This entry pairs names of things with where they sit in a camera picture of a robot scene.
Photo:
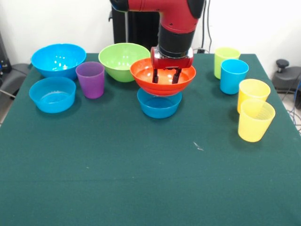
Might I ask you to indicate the green bowl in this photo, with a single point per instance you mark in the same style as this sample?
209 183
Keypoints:
117 61

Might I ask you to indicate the black stand base with knob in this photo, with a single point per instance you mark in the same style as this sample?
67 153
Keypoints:
289 80

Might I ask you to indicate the orange bowl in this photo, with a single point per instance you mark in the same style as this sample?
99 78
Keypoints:
143 75

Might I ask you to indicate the blue cup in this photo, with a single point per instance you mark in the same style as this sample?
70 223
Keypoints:
234 77

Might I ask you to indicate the yellow cup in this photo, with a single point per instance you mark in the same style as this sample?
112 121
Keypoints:
254 90
255 124

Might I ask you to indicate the small blue bowl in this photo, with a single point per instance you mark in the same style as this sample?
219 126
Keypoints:
51 99
160 108

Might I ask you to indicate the purple cup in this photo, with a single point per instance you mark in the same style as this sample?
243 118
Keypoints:
90 82

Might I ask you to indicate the green cup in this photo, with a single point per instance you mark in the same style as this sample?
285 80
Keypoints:
224 56

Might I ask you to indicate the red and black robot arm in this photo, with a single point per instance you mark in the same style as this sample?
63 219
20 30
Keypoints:
176 23

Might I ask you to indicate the large blue bowl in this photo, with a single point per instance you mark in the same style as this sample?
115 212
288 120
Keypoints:
58 58

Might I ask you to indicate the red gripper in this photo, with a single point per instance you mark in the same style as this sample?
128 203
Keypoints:
171 62

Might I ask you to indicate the black device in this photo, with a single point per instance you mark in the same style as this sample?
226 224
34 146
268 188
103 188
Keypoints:
4 58

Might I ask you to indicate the dark green tablecloth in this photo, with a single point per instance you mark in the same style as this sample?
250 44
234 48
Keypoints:
150 169

